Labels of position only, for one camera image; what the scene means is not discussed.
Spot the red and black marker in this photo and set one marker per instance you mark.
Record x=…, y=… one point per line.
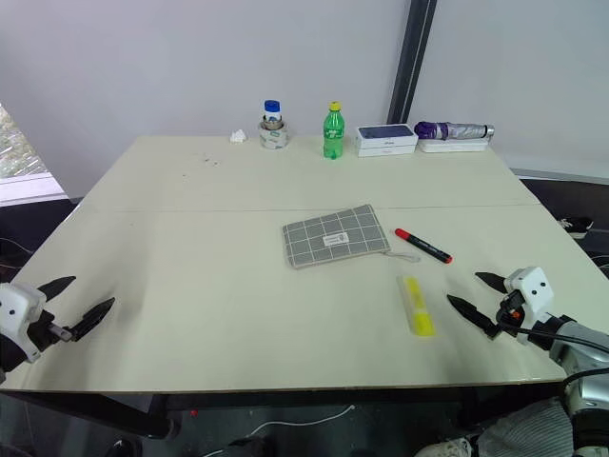
x=423, y=245

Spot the flat white phone box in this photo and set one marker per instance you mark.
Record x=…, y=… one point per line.
x=385, y=152

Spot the black vertical pillar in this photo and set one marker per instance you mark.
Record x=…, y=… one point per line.
x=410, y=62

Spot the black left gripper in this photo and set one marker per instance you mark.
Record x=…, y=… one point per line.
x=44, y=331

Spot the long flat white box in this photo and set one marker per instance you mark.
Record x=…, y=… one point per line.
x=454, y=145

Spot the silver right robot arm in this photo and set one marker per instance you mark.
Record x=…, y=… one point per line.
x=578, y=352

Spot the roll of printed tape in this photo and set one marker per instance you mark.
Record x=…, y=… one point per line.
x=274, y=137

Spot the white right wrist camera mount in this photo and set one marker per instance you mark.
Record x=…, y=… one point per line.
x=533, y=290

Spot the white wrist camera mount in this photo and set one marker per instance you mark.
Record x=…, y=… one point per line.
x=16, y=309
x=533, y=290

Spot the green plastic soda bottle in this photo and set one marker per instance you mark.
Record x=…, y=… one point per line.
x=333, y=133

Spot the white bottle with blue cap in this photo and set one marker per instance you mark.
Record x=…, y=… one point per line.
x=272, y=113

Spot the grey striped cloth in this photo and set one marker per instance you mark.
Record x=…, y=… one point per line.
x=523, y=428

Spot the yellow highlighter in clear sleeve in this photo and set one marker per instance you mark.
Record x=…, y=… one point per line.
x=418, y=304

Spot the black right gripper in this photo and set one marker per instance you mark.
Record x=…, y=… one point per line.
x=507, y=309

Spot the grey checked pencil pouch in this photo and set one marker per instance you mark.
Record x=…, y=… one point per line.
x=335, y=235

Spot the folded purple grey umbrella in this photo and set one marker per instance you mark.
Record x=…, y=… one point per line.
x=452, y=130

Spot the window with white sill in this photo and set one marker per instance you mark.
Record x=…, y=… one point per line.
x=21, y=162

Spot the crumpled white tissue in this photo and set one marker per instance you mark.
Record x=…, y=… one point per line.
x=239, y=136

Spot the black and white sneaker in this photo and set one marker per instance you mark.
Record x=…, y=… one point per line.
x=578, y=226

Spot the phone box with blue lid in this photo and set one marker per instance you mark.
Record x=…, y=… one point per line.
x=386, y=134

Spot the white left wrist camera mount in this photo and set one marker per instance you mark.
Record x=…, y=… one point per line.
x=16, y=309

